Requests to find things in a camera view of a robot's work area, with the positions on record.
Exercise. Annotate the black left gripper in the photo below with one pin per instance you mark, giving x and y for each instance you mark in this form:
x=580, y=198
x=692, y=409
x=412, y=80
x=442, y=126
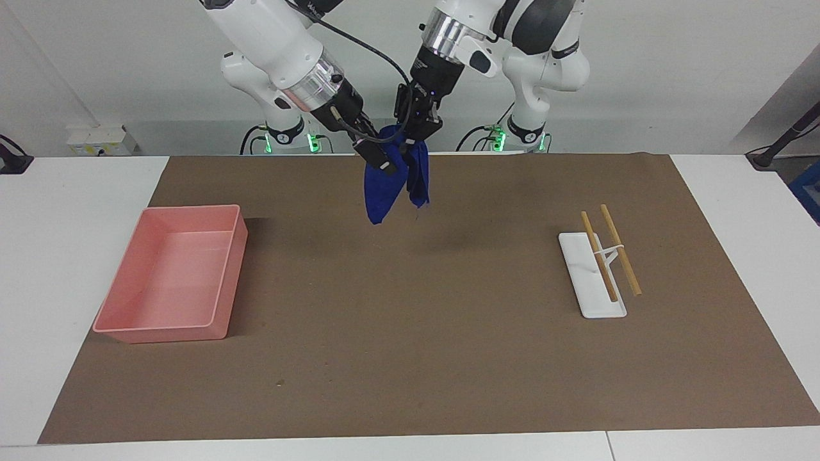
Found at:
x=435, y=73

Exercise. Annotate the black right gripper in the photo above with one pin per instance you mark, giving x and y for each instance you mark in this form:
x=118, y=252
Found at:
x=343, y=105

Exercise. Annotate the blue cloth towel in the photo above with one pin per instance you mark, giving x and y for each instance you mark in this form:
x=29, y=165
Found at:
x=384, y=186

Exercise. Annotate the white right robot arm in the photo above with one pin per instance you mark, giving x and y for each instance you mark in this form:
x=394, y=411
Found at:
x=269, y=32

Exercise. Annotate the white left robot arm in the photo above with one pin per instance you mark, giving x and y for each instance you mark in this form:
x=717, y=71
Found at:
x=544, y=70

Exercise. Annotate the white towel rack base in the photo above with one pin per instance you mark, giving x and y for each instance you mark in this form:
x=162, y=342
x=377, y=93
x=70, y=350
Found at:
x=586, y=282

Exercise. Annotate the brown table mat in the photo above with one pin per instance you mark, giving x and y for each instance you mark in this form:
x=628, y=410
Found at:
x=410, y=333

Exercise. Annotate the wooden dowel rod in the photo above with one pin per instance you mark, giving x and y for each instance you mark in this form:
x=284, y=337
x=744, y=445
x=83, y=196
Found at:
x=596, y=246
x=631, y=275

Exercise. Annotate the pink plastic bin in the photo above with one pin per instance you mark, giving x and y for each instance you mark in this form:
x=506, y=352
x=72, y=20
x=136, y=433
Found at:
x=173, y=282

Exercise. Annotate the black stand leg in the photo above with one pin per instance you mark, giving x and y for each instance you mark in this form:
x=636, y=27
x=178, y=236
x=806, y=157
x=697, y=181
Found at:
x=788, y=137

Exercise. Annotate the blue crate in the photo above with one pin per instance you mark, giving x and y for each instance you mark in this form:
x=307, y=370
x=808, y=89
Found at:
x=808, y=192

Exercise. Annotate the black clamp mount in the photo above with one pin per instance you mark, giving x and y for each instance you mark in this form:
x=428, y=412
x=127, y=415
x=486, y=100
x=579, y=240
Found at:
x=13, y=160

